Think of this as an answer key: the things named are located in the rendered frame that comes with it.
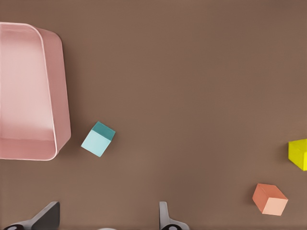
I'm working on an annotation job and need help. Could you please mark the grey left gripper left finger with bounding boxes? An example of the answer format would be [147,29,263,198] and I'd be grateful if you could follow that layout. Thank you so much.
[3,201,60,230]

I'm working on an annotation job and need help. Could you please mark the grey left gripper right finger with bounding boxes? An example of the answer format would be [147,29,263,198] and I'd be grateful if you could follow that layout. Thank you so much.
[159,201,189,230]

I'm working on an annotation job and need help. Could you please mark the light blue cube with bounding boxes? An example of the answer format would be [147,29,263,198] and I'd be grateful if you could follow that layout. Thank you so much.
[81,121,116,158]

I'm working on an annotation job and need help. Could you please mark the orange cube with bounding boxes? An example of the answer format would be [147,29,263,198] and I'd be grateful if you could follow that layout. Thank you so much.
[252,183,289,217]

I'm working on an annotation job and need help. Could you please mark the pink rectangular bin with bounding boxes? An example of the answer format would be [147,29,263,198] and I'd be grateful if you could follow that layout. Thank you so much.
[0,22,72,161]

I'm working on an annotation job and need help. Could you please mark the yellow cube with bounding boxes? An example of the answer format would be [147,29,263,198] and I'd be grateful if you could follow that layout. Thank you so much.
[288,138,307,172]

